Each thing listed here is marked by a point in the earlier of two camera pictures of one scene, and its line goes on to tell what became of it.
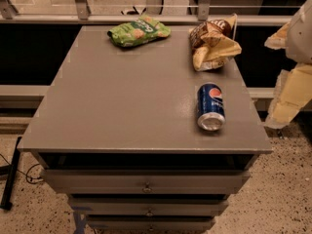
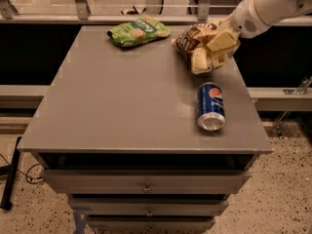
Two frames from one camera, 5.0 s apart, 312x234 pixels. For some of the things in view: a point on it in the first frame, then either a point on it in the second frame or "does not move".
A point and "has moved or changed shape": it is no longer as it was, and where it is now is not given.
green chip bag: (140, 31) does not move
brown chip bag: (214, 43) has moved or changed shape
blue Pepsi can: (211, 110) does not move
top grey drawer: (143, 180) does not move
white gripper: (300, 38) → (244, 20)
